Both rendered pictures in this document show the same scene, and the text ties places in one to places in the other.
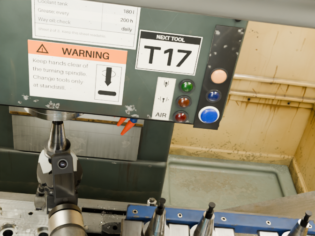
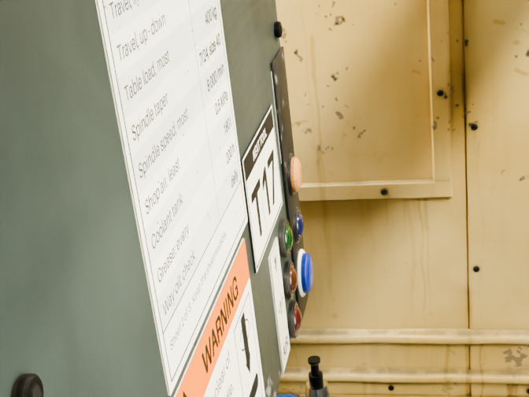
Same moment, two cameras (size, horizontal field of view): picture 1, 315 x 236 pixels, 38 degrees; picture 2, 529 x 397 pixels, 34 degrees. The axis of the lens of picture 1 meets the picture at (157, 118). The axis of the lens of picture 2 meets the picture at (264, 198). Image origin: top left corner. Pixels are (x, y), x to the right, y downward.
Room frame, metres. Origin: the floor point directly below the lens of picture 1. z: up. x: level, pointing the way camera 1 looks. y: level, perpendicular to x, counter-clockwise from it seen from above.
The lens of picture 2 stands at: (0.49, 0.46, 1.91)
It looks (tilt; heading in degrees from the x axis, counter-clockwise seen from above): 23 degrees down; 289
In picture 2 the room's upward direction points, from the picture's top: 7 degrees counter-clockwise
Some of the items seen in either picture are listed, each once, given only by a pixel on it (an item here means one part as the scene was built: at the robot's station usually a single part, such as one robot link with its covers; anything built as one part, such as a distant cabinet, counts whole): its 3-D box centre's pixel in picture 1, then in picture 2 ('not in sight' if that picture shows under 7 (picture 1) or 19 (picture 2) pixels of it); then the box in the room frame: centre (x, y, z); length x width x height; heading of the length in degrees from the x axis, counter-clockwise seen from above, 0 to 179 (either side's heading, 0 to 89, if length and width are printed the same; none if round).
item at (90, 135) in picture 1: (78, 97); not in sight; (1.28, 0.28, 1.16); 0.48 x 0.05 x 0.51; 96
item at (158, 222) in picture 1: (158, 221); not in sight; (0.70, -0.04, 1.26); 0.04 x 0.04 x 0.07
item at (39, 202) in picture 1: (42, 196); not in sight; (0.97, 0.31, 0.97); 0.13 x 0.03 x 0.15; 6
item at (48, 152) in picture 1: (57, 148); not in sight; (0.83, 0.23, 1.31); 0.06 x 0.06 x 0.03
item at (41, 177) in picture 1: (48, 175); not in sight; (0.76, 0.23, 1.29); 0.09 x 0.05 x 0.02; 34
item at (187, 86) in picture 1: (186, 86); (286, 238); (0.65, -0.04, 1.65); 0.02 x 0.01 x 0.02; 96
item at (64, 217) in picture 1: (67, 226); not in sight; (0.64, 0.15, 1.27); 0.08 x 0.05 x 0.08; 111
